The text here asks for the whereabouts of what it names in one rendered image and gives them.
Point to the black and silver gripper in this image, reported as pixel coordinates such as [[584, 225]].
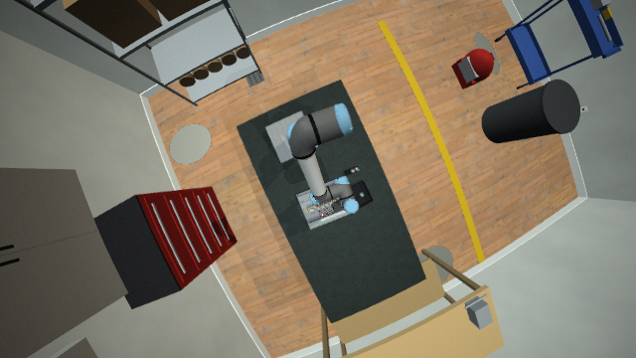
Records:
[[337, 205]]

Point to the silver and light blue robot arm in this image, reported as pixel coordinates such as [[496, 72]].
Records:
[[319, 127]]

